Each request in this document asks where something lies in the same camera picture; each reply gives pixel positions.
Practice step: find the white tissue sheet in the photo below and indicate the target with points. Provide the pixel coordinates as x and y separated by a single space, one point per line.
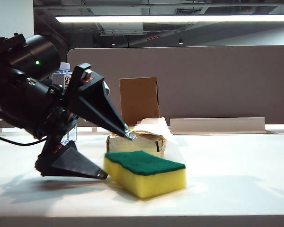
153 125

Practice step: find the clear plastic water bottle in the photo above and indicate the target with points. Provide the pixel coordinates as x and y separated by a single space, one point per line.
64 67

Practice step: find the long ceiling light strip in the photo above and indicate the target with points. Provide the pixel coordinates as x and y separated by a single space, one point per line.
156 18

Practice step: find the gold tissue pack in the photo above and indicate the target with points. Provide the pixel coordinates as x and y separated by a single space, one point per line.
144 145

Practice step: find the red ceiling sign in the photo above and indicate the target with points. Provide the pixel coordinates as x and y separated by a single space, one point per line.
154 37

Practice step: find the yellow sponge with green pad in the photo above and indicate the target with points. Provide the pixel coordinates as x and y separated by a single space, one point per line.
151 184

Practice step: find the black pendant ceiling lamp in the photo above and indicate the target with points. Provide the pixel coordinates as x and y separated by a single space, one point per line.
181 42

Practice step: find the upright brown cardboard box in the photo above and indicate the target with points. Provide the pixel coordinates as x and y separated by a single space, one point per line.
138 99

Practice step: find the large brown desk divider panel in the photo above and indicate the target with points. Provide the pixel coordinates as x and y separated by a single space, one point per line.
203 78

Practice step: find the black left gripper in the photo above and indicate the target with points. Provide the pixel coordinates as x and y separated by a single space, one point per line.
61 118

